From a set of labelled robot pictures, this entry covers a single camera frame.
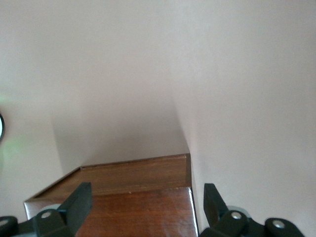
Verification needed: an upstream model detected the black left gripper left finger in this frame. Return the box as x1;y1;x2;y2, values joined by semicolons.
0;182;93;237

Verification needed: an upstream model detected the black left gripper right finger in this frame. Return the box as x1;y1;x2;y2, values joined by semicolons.
198;182;307;237

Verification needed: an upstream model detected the dark brown wooden cabinet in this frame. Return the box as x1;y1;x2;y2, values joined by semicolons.
23;153;199;237

